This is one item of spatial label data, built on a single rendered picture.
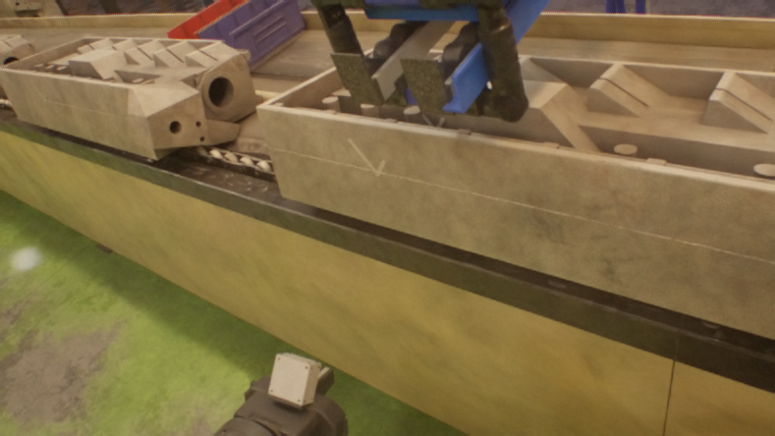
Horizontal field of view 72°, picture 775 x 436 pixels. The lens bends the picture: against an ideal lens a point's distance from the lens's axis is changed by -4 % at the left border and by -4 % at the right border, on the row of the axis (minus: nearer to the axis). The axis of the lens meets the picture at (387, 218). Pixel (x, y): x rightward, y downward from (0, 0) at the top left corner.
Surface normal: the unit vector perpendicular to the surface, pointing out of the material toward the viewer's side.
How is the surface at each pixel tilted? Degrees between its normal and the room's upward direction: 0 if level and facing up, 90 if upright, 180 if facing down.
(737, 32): 90
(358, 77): 96
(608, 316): 90
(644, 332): 90
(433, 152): 80
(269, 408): 22
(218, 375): 0
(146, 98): 38
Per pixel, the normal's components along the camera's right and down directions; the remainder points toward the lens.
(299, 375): -0.39, -0.15
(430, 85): -0.54, 0.71
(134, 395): -0.25, -0.74
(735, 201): -0.60, 0.50
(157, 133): 0.78, 0.22
